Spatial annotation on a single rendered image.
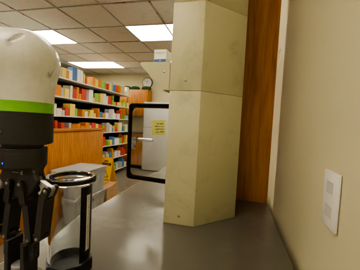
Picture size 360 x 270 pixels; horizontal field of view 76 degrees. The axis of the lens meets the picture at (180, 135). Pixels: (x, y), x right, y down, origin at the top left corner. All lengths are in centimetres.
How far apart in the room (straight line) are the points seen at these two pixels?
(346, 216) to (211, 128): 48
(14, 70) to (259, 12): 106
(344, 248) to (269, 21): 98
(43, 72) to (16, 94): 5
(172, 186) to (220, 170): 19
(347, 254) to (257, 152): 72
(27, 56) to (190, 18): 57
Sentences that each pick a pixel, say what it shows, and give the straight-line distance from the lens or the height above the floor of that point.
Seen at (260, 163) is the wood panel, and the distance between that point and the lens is 117.
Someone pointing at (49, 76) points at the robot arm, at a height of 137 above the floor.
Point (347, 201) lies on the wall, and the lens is 52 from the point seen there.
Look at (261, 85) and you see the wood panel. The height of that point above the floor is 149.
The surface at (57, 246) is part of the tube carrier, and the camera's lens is 61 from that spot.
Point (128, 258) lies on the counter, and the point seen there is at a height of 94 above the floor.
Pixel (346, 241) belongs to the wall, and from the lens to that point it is 53.
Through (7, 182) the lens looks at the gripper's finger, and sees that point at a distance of 50.
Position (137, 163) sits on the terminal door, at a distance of 124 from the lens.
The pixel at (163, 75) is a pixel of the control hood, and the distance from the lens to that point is 84.
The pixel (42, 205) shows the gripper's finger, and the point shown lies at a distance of 47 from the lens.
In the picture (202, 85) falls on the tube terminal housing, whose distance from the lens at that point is 81.
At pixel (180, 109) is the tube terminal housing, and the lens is 81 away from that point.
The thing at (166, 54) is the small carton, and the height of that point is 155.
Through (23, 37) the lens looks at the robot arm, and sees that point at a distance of 46.
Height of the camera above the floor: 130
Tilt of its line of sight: 3 degrees down
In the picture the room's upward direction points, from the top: 3 degrees clockwise
